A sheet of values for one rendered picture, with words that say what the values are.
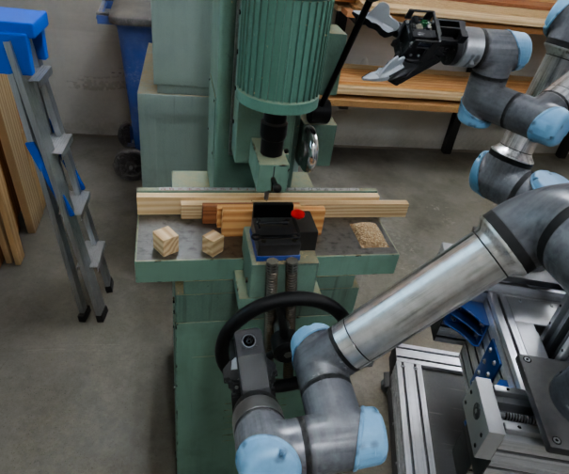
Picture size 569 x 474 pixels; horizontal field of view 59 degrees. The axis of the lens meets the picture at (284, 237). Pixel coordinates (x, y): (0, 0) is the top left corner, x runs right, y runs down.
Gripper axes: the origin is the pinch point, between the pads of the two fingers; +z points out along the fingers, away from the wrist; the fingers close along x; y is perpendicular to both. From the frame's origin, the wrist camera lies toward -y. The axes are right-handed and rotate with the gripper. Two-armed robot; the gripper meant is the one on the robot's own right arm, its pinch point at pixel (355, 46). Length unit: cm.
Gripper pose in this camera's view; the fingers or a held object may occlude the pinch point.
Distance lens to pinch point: 104.5
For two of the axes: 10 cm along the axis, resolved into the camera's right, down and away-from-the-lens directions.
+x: 0.8, 9.5, -3.0
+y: 2.0, -3.1, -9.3
